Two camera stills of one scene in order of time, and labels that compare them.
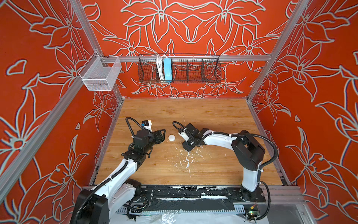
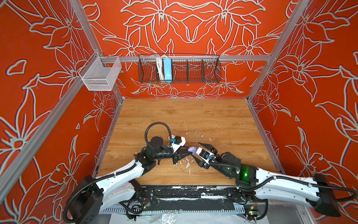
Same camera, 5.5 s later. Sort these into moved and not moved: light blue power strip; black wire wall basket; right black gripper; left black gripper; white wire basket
Moved: left black gripper; right black gripper
Not moved: light blue power strip; black wire wall basket; white wire basket
